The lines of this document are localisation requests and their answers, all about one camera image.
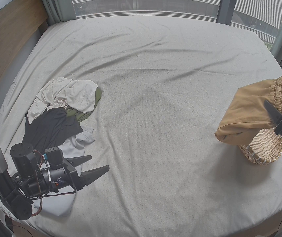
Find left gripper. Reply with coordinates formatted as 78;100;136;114
42;155;110;192

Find tan shorts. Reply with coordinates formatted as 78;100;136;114
215;75;282;145

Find round woven basket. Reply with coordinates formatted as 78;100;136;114
238;127;282;166

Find pale blue garment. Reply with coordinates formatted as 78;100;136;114
32;125;95;217

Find green garment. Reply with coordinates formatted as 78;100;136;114
65;87;102;123

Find black garment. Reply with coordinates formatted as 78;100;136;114
22;108;84;155

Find white garment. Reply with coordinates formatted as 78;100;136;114
28;77;98;124

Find bed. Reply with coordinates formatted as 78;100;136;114
0;0;282;237

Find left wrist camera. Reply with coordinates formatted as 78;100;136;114
44;148;64;170

